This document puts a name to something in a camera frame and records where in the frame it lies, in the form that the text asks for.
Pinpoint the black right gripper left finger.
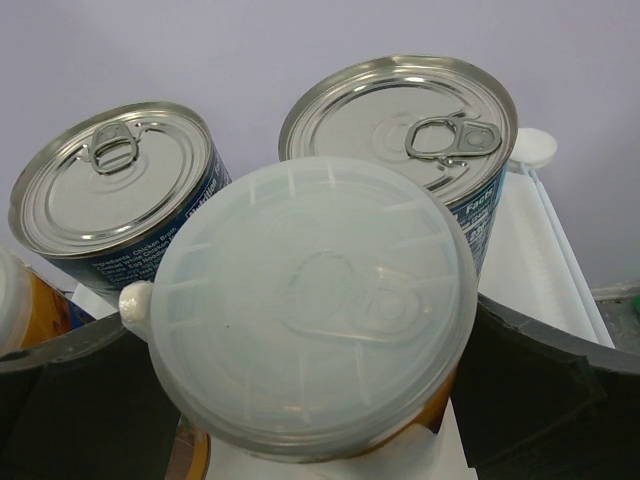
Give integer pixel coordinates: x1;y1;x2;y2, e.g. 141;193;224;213
1;314;179;479

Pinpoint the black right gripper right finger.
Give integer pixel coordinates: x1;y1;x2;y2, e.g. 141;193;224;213
452;296;639;479

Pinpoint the tall blue can white lid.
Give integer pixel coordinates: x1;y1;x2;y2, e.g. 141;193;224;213
0;246;95;355

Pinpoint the blue soup can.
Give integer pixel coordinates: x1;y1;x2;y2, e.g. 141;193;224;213
278;55;518;268
8;101;231;305

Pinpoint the tall orange can white lid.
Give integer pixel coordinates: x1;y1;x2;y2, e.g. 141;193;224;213
119;157;478;479

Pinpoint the white plastic cube cabinet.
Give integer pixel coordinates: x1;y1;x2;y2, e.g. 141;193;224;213
81;128;614;479

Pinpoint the green cloth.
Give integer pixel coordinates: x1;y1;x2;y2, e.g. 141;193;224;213
632;295;640;316

